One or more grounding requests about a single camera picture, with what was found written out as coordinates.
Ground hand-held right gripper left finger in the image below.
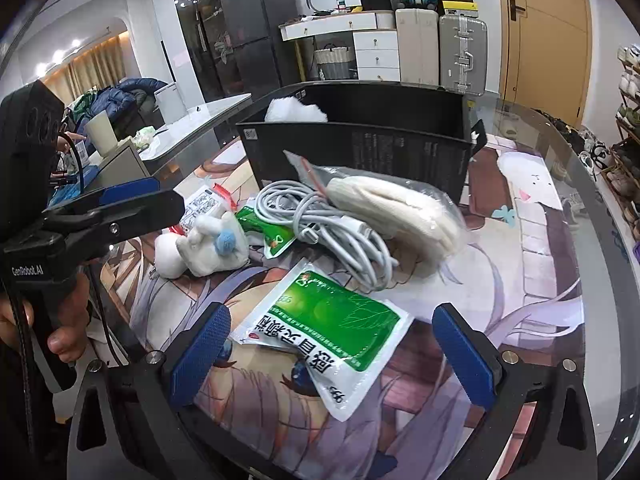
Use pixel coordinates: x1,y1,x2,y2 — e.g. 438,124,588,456
66,301,234,480

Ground white plush toy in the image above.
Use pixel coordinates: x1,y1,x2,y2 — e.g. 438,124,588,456
154,210,251,278

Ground small green sachet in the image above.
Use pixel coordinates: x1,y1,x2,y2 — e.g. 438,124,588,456
234,200,297,260

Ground marble top side table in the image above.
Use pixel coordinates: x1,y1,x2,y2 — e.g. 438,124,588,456
135,92,253,176

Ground person's left hand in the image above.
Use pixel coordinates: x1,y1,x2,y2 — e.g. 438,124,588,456
0,272,96,365

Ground person's left forearm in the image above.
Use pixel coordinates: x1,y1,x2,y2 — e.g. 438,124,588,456
0,345,71,480

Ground pile of floor shoes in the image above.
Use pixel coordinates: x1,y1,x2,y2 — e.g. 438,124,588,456
532,107,608,181

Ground beige curtains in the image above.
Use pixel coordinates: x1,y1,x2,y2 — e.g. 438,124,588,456
50,57,126,106

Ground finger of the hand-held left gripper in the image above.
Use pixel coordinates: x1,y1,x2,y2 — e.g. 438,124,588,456
42,189,187,253
46,176,162,213

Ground wooden door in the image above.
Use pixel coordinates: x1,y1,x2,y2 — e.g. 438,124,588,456
497,0,593,128

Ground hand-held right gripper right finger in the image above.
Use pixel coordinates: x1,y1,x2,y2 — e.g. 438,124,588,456
431,302,599,480

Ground white dressing desk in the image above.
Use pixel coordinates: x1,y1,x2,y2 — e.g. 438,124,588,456
279,11,401,82

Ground white fluffy stuffing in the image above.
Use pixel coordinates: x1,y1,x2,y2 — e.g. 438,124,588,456
264,96,329,123

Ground green white bag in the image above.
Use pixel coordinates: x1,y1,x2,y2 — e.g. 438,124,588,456
127,127,161,148

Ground large green white sachet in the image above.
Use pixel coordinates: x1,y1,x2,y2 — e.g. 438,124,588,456
235,257,415,423

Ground dark glass cabinet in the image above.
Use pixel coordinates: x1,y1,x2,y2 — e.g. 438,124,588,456
167,0,228,103

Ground black storage box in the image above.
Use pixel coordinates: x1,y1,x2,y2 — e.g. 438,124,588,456
235,82,488,206

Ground grey power cable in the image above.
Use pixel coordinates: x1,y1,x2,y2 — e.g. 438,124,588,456
254,180,401,293

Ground black refrigerator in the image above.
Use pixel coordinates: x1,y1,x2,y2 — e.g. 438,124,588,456
217,0,301,103

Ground silver suitcase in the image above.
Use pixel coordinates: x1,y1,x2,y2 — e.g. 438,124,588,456
439,12,488,97

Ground woven basket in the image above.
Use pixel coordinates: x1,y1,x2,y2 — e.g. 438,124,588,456
314,46,357,81

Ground grey carton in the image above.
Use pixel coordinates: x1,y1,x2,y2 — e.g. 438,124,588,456
82,142,151,193

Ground beige suitcase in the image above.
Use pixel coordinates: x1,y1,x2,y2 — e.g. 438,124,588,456
395,7,441,86

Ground wooden shoe rack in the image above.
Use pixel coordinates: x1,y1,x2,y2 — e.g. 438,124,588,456
595,42,640,241

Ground row of shoes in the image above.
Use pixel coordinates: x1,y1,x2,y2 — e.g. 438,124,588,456
595,42,640,241

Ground white bin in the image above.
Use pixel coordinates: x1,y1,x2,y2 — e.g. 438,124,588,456
154,82,181,126

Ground blue puffer jacket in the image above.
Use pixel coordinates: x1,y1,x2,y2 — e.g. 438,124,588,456
92,78,168,123

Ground red white packet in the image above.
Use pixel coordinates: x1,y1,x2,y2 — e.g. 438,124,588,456
177,183,241,236

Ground printed table mat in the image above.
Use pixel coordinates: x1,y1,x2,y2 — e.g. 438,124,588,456
100,135,586,480

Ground bagged white cloth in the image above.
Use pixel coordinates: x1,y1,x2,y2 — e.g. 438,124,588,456
283,150,473,267

